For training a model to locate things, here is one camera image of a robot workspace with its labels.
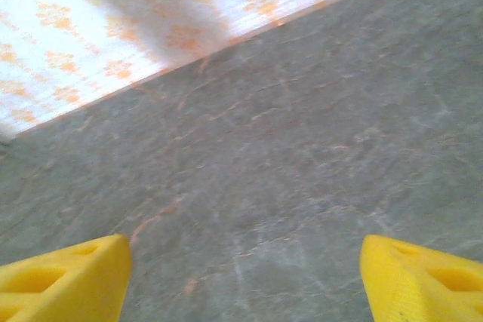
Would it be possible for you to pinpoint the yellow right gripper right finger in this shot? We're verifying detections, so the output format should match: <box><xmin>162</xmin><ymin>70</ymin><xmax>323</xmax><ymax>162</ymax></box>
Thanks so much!
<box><xmin>359</xmin><ymin>235</ymin><xmax>483</xmax><ymax>322</ymax></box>

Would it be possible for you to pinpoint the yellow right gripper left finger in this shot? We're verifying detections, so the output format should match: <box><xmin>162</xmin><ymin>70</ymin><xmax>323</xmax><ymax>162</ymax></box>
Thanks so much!
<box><xmin>0</xmin><ymin>234</ymin><xmax>132</xmax><ymax>322</ymax></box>

